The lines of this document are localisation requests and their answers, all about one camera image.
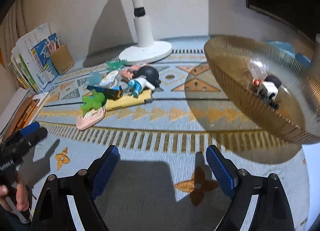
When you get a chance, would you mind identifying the red-dressed black-haired figurine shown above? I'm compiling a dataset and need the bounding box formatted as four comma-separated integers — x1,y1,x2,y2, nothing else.
252,78,262,95

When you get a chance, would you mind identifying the blue tissue pack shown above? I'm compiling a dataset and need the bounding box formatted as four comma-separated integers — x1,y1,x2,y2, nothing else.
265,40,311,68

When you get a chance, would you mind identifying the person's left hand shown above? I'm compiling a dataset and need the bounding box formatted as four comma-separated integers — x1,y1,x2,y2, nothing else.
0,177,30,213

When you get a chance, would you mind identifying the yellow case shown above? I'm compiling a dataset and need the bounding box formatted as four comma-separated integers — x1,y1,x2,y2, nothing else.
105,90,153,111

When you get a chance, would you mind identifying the clear plastic bag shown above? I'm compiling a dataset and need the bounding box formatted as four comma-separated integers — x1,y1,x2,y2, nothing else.
247,59,267,81

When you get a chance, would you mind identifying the black toy figure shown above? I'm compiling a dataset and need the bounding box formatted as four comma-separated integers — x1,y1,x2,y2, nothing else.
259,75,281,110

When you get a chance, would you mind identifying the teal plastic leaf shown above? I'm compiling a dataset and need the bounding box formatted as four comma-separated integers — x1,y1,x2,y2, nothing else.
87,71,103,85

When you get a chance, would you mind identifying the patterned blue table mat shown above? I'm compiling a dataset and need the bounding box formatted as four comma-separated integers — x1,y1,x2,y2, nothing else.
20,40,310,230

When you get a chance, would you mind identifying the bright green plastic leaf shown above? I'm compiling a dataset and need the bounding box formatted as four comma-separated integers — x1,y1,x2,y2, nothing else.
80,89,105,116

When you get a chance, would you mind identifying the white figurine with black helmet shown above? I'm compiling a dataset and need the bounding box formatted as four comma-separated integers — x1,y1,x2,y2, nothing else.
128,65,161,98

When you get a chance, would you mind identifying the wooden box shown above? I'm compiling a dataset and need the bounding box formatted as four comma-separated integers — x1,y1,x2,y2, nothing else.
1,88,50,141

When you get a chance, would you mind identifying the cork pen holder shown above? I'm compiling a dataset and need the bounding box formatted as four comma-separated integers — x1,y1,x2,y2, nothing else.
50,45,75,75

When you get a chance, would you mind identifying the pink toy piece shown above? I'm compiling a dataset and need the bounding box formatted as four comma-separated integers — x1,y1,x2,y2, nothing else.
76,107,106,131

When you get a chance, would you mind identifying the clear round patterned container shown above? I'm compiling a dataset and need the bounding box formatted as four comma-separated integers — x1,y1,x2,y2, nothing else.
99,70,122,89

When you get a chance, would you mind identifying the stack of books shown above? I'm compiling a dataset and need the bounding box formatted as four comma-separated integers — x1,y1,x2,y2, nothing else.
11,23,58,93

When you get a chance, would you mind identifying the amber ribbed glass bowl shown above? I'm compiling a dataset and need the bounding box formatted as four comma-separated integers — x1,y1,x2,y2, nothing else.
204,35,319,145

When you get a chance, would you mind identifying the blue and black tool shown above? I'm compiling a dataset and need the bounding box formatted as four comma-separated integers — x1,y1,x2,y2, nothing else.
87,85,123,100

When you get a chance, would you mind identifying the pink toy box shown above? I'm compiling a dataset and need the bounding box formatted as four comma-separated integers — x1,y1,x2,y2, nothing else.
121,64,145,83

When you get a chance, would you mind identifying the dark green plastic leaf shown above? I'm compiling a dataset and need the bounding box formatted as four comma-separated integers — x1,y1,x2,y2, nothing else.
106,60,126,71

